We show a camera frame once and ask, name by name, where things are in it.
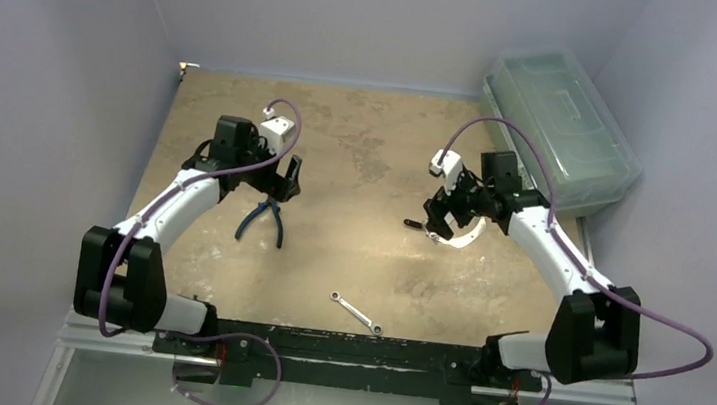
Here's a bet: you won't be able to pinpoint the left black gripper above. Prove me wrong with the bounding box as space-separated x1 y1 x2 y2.
232 130 304 203

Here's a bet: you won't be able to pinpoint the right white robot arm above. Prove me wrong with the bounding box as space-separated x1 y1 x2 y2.
422 150 640 385

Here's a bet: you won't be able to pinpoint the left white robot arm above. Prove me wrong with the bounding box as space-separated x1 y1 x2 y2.
72 110 301 356

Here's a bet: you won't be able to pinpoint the silver ratchet wrench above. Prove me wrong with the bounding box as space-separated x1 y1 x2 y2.
330 291 383 336

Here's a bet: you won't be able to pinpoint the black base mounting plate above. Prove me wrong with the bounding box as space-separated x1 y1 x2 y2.
152 319 542 405

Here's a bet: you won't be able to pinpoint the clear plastic storage box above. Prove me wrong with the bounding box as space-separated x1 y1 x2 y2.
479 47 642 218

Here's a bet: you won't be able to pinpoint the blue handled pliers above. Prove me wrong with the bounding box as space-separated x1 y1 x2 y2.
233 192 289 250

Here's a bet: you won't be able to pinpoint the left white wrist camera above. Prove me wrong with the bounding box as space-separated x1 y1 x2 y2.
257 107 295 155

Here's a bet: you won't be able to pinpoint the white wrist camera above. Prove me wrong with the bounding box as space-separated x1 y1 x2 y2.
257 107 295 155
428 150 464 195

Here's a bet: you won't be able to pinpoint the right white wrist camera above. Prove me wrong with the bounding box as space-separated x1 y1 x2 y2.
428 150 464 195

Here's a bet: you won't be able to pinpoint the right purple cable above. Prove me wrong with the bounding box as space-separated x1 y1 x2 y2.
412 111 717 405

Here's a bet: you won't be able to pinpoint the purple cable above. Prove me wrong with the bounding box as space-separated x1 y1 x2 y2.
412 111 717 405
88 81 312 405

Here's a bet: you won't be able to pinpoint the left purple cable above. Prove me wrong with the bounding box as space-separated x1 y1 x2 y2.
88 81 312 405

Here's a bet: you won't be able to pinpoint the aluminium frame rail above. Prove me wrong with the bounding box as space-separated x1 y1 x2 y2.
33 313 636 405

